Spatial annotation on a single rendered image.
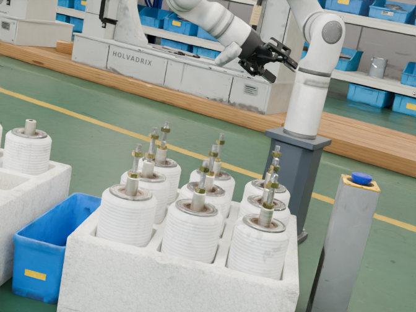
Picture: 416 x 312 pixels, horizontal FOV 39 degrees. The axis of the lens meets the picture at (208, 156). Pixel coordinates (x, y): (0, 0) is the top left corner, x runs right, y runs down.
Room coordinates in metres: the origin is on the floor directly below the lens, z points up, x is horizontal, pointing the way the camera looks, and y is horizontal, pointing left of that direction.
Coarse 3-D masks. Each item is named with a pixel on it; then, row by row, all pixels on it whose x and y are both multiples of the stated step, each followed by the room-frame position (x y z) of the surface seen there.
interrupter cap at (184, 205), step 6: (180, 204) 0.95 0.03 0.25; (186, 204) 0.96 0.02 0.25; (204, 204) 0.98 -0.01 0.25; (210, 204) 0.98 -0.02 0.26; (180, 210) 0.93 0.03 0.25; (186, 210) 0.92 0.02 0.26; (192, 210) 0.93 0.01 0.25; (204, 210) 0.95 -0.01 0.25; (210, 210) 0.95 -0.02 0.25; (216, 210) 0.95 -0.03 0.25; (198, 216) 0.92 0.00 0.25; (204, 216) 0.92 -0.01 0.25; (210, 216) 0.93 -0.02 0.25
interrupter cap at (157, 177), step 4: (140, 168) 1.11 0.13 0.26; (128, 172) 1.07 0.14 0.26; (140, 172) 1.09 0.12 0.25; (156, 172) 1.11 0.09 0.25; (140, 176) 1.06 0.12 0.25; (152, 176) 1.09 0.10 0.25; (156, 176) 1.09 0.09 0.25; (160, 176) 1.09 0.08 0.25; (164, 176) 1.09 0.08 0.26; (140, 180) 1.05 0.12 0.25; (144, 180) 1.04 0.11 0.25; (148, 180) 1.05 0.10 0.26; (152, 180) 1.05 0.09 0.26; (156, 180) 1.06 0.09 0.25; (160, 180) 1.06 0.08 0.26; (164, 180) 1.07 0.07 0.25
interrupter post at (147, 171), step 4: (144, 160) 1.08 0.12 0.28; (144, 164) 1.07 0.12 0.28; (148, 164) 1.07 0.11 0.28; (152, 164) 1.07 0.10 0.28; (144, 168) 1.07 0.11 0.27; (148, 168) 1.07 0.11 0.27; (152, 168) 1.08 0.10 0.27; (144, 172) 1.07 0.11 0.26; (148, 172) 1.07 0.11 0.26; (152, 172) 1.08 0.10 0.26; (144, 176) 1.07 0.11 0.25; (148, 176) 1.07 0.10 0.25
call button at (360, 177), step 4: (356, 172) 1.13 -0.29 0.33; (360, 172) 1.14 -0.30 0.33; (352, 176) 1.12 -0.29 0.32; (356, 176) 1.11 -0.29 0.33; (360, 176) 1.10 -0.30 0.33; (364, 176) 1.11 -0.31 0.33; (368, 176) 1.11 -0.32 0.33; (356, 180) 1.11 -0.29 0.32; (360, 180) 1.10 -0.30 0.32; (364, 180) 1.10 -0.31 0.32; (368, 180) 1.10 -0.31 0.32
